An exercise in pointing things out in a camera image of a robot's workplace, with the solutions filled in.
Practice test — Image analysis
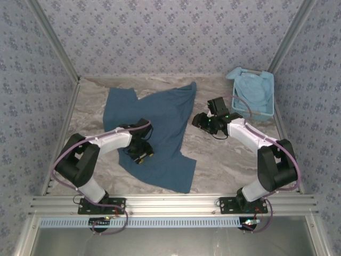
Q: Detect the dark blue t-shirt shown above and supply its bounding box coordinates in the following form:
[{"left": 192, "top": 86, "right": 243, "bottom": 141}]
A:
[{"left": 102, "top": 81, "right": 198, "bottom": 195}]

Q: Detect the light blue plastic basket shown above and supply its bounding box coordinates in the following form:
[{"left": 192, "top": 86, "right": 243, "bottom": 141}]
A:
[{"left": 230, "top": 68, "right": 277, "bottom": 122}]

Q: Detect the light blue t-shirt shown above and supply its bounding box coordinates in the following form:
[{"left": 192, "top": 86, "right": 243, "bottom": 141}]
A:
[{"left": 225, "top": 66, "right": 275, "bottom": 114}]

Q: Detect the small black controller board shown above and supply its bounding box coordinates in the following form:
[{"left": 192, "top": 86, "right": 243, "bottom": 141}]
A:
[
  {"left": 239, "top": 217, "right": 261, "bottom": 229},
  {"left": 89, "top": 217, "right": 111, "bottom": 227}
]

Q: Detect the grey metal sheet panel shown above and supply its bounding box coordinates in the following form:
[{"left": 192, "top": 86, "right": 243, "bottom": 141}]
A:
[{"left": 34, "top": 228, "right": 312, "bottom": 256}]

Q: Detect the thin black camera cable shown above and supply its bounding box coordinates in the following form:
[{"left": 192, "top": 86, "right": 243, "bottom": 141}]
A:
[{"left": 210, "top": 130, "right": 230, "bottom": 141}]

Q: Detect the aluminium profile mounting rail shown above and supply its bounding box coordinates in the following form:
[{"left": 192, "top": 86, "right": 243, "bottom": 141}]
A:
[{"left": 29, "top": 194, "right": 319, "bottom": 215}]

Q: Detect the light blue slotted cable duct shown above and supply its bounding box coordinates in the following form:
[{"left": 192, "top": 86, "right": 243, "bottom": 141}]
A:
[{"left": 39, "top": 217, "right": 242, "bottom": 229}]

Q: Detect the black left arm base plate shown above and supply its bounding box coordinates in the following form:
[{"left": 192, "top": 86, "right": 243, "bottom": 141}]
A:
[{"left": 77, "top": 196, "right": 126, "bottom": 215}]

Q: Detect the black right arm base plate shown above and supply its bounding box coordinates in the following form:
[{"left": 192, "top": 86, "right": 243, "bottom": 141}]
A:
[{"left": 218, "top": 196, "right": 269, "bottom": 215}]

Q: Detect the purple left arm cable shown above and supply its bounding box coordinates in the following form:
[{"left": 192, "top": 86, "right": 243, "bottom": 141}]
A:
[{"left": 52, "top": 119, "right": 152, "bottom": 237}]

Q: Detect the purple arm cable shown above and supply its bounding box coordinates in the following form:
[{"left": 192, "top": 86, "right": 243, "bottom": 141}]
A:
[
  {"left": 225, "top": 95, "right": 303, "bottom": 234},
  {"left": 52, "top": 119, "right": 152, "bottom": 237}
]

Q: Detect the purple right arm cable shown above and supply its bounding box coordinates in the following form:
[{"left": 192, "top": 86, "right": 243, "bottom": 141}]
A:
[{"left": 225, "top": 95, "right": 303, "bottom": 234}]

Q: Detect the aluminium upright frame post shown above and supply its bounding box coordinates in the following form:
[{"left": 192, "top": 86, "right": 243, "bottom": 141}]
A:
[
  {"left": 267, "top": 0, "right": 319, "bottom": 74},
  {"left": 28, "top": 0, "right": 82, "bottom": 82}
]

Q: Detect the aluminium frame leg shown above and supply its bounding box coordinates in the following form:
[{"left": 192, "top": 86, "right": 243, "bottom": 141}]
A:
[
  {"left": 305, "top": 215, "right": 330, "bottom": 256},
  {"left": 13, "top": 215, "right": 40, "bottom": 256}
]

